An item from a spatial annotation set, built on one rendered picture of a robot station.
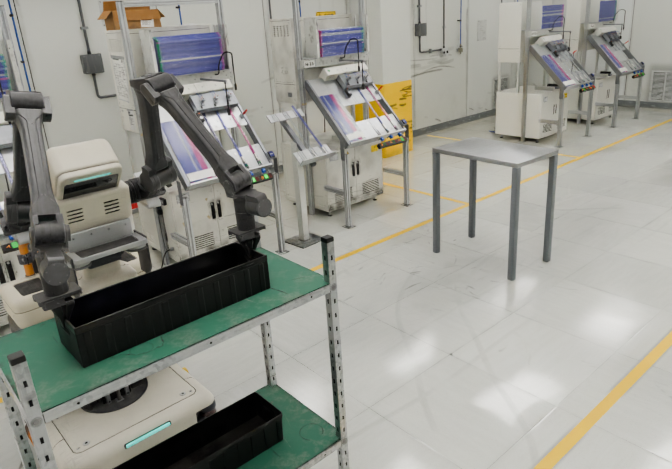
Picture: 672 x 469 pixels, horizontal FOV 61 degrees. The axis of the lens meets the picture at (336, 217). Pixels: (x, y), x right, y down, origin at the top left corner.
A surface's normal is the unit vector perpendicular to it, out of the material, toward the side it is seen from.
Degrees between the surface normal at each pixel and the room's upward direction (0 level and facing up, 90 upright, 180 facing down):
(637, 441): 0
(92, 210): 98
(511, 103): 90
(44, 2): 90
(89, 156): 42
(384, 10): 90
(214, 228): 90
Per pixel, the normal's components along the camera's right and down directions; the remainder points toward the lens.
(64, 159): 0.40, -0.55
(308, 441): -0.06, -0.94
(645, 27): -0.75, 0.27
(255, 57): 0.66, 0.22
